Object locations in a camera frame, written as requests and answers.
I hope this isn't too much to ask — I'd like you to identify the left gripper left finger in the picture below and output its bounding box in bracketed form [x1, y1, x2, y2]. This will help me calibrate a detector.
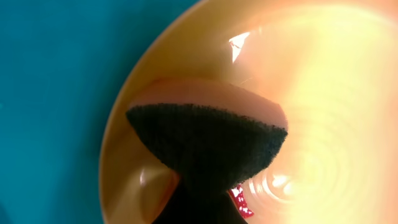
[152, 182, 193, 224]

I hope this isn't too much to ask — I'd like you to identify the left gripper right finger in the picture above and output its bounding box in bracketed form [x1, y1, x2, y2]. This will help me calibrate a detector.
[215, 192, 247, 224]

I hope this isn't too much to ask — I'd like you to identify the yellow plate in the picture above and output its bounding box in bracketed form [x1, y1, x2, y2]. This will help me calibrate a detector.
[99, 1, 397, 224]

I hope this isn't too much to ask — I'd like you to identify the teal plastic tray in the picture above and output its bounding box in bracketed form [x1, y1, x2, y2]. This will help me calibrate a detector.
[1, 0, 194, 223]

